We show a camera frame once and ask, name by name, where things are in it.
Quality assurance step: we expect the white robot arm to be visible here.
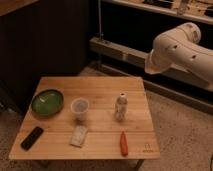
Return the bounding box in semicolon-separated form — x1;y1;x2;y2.
145;22;213;84

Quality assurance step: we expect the clear snack packet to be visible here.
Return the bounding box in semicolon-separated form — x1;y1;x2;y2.
70;125;88;147

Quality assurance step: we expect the clear plastic cup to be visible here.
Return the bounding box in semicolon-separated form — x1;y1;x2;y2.
70;98;89;121

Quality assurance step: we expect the vertical metal pole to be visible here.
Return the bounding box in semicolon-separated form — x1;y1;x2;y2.
98;0;103;40

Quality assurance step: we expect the green ceramic bowl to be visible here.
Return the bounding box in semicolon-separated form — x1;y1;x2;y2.
31;89;64;117

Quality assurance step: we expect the orange carrot toy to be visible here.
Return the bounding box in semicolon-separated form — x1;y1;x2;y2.
120;132;128;156

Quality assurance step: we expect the black remote control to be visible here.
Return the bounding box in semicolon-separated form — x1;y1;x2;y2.
21;127;44;151

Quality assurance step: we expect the wooden low table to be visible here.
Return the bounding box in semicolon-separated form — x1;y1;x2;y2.
9;77;160;160

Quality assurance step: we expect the small plastic bottle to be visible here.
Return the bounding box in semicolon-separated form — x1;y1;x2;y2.
115;93;128;121

